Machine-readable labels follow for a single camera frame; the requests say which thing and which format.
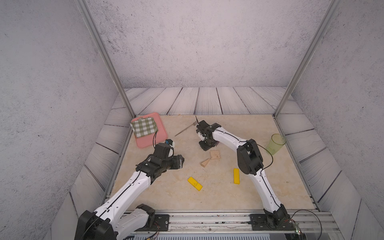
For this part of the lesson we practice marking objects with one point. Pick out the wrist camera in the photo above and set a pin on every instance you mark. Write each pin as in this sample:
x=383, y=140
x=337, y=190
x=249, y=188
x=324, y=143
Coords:
x=164, y=150
x=201, y=128

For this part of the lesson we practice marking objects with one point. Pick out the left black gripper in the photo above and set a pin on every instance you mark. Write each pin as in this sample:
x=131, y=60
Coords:
x=178, y=162

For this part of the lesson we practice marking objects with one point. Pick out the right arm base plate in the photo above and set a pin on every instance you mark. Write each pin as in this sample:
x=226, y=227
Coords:
x=262, y=222

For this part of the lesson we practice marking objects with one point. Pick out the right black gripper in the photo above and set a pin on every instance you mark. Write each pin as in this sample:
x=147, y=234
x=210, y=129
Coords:
x=205, y=148

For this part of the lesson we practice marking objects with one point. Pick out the left aluminium frame post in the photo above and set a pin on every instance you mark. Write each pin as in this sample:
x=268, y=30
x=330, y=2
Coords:
x=87, y=17

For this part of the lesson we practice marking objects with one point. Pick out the wooden triangle block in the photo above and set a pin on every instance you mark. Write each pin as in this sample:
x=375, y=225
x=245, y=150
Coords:
x=205, y=163

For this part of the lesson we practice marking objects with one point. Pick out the yellow block right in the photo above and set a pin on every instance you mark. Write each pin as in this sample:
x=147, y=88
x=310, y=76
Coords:
x=236, y=176

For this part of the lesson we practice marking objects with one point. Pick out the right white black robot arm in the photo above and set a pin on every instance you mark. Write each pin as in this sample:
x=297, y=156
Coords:
x=250, y=162

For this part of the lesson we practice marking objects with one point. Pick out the yellow block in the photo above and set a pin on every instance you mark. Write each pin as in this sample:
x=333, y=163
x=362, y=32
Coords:
x=195, y=183
x=236, y=176

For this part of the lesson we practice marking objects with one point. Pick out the green checkered cloth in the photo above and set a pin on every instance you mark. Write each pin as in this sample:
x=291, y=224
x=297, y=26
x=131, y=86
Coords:
x=144, y=127

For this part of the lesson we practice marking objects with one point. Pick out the metal fork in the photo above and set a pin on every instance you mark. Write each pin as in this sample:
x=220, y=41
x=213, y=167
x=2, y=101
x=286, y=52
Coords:
x=193, y=124

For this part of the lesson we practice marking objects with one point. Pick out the right aluminium frame post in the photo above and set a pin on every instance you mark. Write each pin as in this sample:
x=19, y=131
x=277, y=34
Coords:
x=319, y=34

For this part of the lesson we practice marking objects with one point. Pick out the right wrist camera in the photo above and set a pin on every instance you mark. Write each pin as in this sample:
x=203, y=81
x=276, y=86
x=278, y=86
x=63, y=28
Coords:
x=201, y=128

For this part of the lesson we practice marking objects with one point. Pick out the pink plastic tray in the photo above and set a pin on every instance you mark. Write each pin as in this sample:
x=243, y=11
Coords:
x=160, y=136

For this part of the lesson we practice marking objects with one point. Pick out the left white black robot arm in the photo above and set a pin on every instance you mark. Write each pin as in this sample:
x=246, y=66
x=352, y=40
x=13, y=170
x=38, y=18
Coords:
x=108, y=221

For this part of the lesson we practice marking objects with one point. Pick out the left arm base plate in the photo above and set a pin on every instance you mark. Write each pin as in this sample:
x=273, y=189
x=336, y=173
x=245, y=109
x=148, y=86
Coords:
x=159, y=223

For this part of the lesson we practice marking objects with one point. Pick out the aluminium frame post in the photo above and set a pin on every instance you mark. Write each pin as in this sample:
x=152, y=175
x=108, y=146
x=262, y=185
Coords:
x=319, y=34
x=87, y=17

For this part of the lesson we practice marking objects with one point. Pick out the yellow block left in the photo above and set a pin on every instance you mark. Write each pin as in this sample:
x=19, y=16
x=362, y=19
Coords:
x=195, y=183

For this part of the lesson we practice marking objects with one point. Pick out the green translucent cup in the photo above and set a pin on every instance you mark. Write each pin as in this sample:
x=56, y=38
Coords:
x=277, y=141

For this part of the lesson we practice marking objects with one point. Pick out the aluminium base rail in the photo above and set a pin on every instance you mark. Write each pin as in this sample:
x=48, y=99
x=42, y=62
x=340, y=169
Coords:
x=215, y=225

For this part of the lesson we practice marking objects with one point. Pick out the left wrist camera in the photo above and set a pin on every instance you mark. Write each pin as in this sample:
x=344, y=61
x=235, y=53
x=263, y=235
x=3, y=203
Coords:
x=164, y=150

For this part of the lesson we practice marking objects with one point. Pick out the wooden rectangular block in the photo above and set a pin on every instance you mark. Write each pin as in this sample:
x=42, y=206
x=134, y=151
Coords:
x=215, y=152
x=215, y=157

